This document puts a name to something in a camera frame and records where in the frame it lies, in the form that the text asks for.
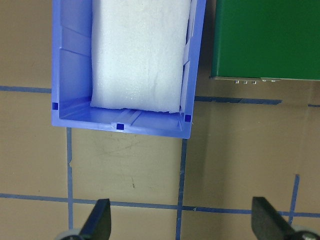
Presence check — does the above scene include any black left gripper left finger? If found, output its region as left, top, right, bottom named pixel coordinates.
left=79, top=198, right=111, bottom=240

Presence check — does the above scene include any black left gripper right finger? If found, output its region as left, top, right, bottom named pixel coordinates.
left=251, top=196, right=303, bottom=240

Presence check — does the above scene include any green conveyor belt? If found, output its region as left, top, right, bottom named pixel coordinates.
left=210, top=0, right=320, bottom=81

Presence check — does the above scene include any white foam pad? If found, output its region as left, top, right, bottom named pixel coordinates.
left=90, top=0, right=191, bottom=113

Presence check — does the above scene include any blue bin left side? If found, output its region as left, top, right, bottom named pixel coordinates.
left=51, top=0, right=206, bottom=139

